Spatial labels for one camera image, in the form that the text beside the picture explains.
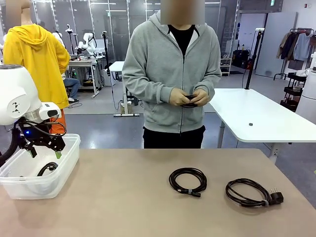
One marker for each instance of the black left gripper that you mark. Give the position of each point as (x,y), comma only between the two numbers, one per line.
(32,137)

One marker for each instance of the person's right forearm grey sleeve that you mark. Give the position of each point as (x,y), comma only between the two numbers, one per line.
(148,93)

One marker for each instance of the person's left forearm grey sleeve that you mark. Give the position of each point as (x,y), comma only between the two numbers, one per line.
(213,86)

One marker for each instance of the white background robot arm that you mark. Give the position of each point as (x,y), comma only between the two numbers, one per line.
(89,47)

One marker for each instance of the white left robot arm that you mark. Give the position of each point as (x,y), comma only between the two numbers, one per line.
(14,86)

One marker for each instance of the person's right hand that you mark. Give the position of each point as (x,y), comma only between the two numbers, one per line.
(177,97)

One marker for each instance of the person's left hand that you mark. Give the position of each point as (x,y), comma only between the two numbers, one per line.
(202,96)

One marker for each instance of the orange trousers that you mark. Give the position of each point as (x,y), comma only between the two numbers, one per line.
(63,123)

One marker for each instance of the translucent plastic storage bin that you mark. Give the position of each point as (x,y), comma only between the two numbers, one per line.
(14,190)

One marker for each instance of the seated person in jeans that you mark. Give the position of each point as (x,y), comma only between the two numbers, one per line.
(72,85)

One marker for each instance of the yellow hoodie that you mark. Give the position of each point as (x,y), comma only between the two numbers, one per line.
(44,61)

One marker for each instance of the white robot workbench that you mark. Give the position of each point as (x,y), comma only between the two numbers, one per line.
(81,63)

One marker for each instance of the white standing desk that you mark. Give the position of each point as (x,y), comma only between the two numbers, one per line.
(116,66)

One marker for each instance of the tripod with white head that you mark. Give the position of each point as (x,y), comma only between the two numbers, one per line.
(71,39)

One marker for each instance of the black tripod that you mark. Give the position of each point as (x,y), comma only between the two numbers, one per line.
(105,49)

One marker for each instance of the beige mannequin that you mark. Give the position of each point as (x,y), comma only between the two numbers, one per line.
(26,17)

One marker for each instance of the person in grey hoodie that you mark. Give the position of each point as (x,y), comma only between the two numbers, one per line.
(158,61)

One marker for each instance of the low shoe rack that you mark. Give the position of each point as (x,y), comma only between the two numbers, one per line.
(225,66)

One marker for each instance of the black cases stack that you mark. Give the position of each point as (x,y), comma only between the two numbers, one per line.
(240,59)

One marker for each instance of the large white table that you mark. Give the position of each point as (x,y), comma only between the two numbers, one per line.
(266,111)

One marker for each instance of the black stand pole white top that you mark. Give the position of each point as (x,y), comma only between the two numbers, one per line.
(254,54)

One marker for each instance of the grey partition panel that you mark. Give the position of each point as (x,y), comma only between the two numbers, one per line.
(271,49)

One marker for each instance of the black utility cart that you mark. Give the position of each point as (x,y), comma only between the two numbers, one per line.
(291,90)

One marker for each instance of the clothes rack with garments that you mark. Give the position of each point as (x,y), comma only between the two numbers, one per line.
(293,47)

